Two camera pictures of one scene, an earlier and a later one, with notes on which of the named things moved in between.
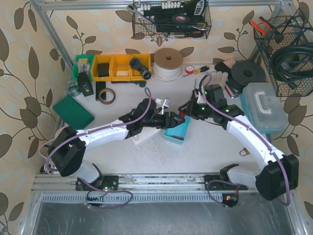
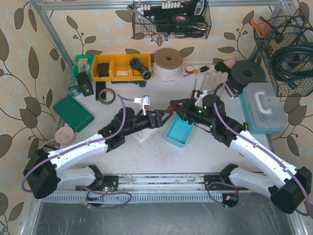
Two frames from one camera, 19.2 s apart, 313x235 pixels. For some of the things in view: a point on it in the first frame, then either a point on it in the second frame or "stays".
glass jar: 74,88 stays
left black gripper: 169,120 -> 152,120
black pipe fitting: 134,63 stays
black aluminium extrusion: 100,85 stays
